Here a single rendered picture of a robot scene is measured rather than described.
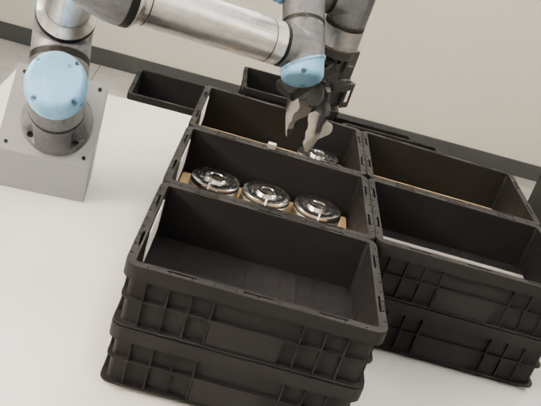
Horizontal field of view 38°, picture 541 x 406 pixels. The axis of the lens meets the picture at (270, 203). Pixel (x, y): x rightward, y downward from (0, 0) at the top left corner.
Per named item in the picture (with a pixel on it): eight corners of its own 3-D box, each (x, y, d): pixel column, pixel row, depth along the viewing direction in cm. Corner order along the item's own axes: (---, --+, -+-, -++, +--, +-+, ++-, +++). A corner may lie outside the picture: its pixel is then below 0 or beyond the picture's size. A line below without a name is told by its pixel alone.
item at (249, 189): (241, 198, 161) (241, 196, 160) (245, 179, 170) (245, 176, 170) (288, 212, 161) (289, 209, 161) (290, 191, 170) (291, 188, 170)
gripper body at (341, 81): (346, 111, 156) (368, 55, 150) (315, 113, 150) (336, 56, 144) (321, 92, 160) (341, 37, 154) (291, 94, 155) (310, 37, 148)
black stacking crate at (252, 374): (94, 386, 123) (109, 324, 118) (135, 287, 150) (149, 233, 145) (340, 451, 126) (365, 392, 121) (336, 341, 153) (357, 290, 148)
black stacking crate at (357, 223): (148, 237, 146) (162, 183, 141) (175, 175, 173) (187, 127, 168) (354, 294, 149) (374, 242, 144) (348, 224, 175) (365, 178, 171)
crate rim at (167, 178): (158, 192, 142) (162, 180, 141) (184, 134, 169) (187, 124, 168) (372, 251, 144) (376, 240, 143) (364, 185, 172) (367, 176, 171)
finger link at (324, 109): (326, 134, 152) (334, 90, 149) (320, 135, 151) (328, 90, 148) (309, 127, 155) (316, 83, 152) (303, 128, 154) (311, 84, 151)
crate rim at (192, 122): (184, 134, 169) (187, 124, 168) (204, 93, 196) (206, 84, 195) (364, 185, 172) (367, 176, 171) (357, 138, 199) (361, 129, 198)
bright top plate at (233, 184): (184, 180, 161) (185, 178, 160) (200, 164, 170) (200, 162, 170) (231, 197, 160) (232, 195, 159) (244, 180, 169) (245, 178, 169)
